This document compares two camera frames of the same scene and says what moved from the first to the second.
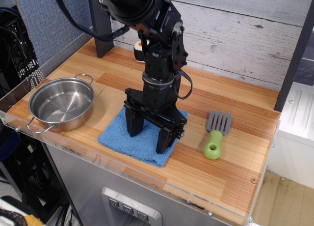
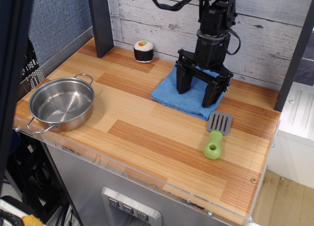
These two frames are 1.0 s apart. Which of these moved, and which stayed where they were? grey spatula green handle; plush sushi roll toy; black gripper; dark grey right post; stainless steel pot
Moved: black gripper
Stayed: stainless steel pot; plush sushi roll toy; grey spatula green handle; dark grey right post
